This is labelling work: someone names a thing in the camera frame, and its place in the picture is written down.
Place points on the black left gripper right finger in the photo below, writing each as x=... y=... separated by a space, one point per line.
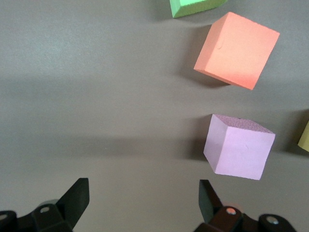
x=229 y=220

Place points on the yellow foam cube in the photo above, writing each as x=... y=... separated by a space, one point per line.
x=305 y=140

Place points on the green foam cube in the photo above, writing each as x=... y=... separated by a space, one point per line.
x=193 y=6

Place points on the brown table cover sheet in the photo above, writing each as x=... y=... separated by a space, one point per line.
x=96 y=96

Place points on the orange foam cube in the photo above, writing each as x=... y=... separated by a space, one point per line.
x=236 y=50

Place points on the pink foam cube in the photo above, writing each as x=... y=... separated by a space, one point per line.
x=241 y=149

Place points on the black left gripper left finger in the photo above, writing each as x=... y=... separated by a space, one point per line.
x=60 y=212

